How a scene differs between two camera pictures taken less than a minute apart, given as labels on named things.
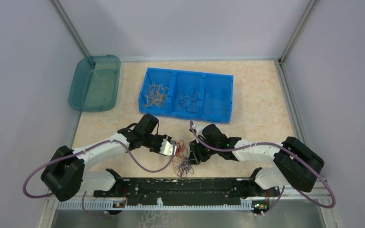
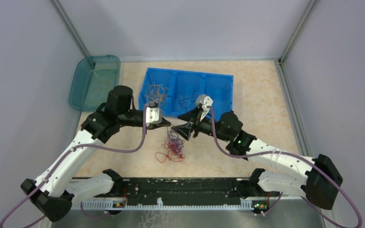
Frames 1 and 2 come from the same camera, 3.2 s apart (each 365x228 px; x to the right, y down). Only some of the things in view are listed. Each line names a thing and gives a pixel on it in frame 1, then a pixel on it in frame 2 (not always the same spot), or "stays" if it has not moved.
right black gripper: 196,155 to 185,129
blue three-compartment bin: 187,94 stays
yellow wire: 157,95 stays
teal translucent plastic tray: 94,83 stays
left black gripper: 161,137 to 164,123
